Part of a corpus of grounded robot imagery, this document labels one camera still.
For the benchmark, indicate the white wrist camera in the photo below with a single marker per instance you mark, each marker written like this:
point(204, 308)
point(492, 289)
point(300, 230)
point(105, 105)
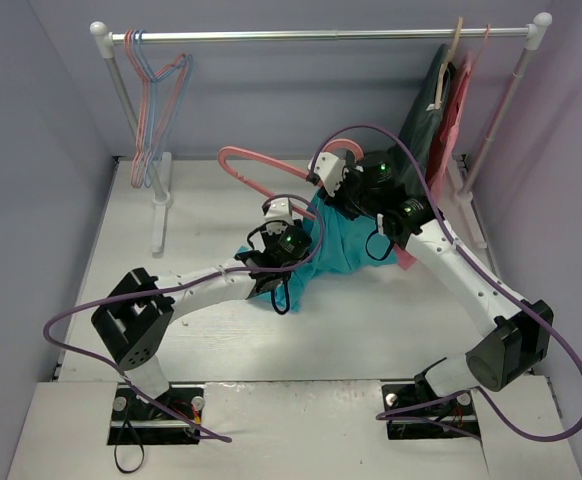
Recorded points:
point(277, 216)
point(327, 174)

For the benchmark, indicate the pink hanger on right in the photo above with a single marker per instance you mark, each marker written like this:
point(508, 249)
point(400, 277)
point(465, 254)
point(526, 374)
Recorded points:
point(482, 42)

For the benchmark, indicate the pink t shirt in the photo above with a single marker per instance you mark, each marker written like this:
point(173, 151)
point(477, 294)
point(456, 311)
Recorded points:
point(445, 138)

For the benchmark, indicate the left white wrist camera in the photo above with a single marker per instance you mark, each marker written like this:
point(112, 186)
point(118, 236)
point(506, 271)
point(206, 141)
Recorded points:
point(277, 216)

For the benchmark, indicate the blue plastic hanger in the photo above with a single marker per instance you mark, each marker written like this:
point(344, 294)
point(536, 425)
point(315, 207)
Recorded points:
point(156, 123)

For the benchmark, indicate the teal t shirt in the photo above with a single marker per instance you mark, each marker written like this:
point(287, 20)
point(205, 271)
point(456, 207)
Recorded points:
point(348, 246)

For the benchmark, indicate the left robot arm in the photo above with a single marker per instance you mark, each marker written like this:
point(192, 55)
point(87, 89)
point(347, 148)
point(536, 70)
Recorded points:
point(132, 330)

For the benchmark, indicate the white metal clothes rack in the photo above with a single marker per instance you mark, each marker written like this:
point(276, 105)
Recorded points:
point(533, 34)

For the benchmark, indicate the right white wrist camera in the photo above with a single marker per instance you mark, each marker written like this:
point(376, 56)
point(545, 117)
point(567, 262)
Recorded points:
point(327, 174)

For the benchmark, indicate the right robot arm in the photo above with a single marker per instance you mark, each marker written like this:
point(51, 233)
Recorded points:
point(512, 340)

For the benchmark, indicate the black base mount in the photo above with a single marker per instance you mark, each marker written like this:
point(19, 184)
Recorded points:
point(134, 421)
point(415, 413)

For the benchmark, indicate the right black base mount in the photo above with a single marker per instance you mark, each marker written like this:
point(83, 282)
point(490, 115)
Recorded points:
point(415, 413)

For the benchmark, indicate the wooden hanger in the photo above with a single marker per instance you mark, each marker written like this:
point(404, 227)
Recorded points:
point(437, 100)

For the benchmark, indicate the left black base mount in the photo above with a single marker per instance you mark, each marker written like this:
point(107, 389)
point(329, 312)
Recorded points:
point(134, 421)

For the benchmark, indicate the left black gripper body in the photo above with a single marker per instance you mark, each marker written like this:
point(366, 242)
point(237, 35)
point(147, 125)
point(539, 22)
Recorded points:
point(275, 251)

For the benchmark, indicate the dark green t shirt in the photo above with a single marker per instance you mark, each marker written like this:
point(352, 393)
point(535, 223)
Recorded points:
point(421, 124)

